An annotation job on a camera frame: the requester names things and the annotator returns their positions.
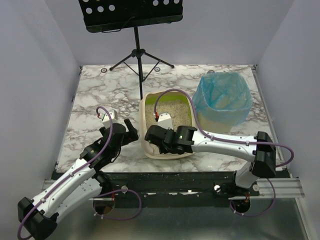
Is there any beige green litter box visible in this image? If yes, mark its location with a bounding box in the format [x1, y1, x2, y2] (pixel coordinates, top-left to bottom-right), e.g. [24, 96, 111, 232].
[139, 91, 197, 160]

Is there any bin with blue bag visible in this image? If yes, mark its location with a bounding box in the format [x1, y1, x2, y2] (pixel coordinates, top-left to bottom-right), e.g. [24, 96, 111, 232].
[192, 72, 253, 134]

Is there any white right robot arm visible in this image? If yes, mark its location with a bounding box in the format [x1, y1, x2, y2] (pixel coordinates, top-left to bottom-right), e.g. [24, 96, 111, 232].
[144, 125, 276, 189]

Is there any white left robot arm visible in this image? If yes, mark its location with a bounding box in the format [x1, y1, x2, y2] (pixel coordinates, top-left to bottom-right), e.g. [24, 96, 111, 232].
[17, 119, 139, 240]

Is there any black music stand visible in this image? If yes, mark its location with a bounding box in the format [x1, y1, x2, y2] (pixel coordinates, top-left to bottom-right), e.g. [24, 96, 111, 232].
[78, 0, 183, 99]

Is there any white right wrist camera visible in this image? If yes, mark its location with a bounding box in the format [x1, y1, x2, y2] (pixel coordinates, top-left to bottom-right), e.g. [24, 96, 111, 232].
[157, 112, 173, 130]

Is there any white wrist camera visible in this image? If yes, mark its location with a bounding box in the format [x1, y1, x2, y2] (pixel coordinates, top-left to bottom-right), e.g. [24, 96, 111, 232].
[99, 109, 119, 129]
[157, 112, 173, 130]

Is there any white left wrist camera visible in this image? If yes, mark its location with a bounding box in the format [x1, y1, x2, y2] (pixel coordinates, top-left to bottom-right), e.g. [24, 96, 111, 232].
[99, 109, 119, 129]

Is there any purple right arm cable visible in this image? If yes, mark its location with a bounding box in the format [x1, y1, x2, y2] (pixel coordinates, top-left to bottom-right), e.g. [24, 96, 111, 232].
[153, 88, 295, 168]

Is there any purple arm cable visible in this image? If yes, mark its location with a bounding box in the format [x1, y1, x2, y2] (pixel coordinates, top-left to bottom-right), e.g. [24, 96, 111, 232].
[153, 88, 295, 168]
[16, 106, 115, 240]

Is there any black mounting base rail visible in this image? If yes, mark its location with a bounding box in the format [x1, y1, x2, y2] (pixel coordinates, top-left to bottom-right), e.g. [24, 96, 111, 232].
[99, 171, 259, 208]

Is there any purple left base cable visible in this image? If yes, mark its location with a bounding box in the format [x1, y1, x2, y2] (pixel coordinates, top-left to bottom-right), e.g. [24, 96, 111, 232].
[93, 189, 142, 221]

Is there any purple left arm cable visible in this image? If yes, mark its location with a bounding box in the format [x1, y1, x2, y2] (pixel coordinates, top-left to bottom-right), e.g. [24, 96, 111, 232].
[16, 106, 115, 240]

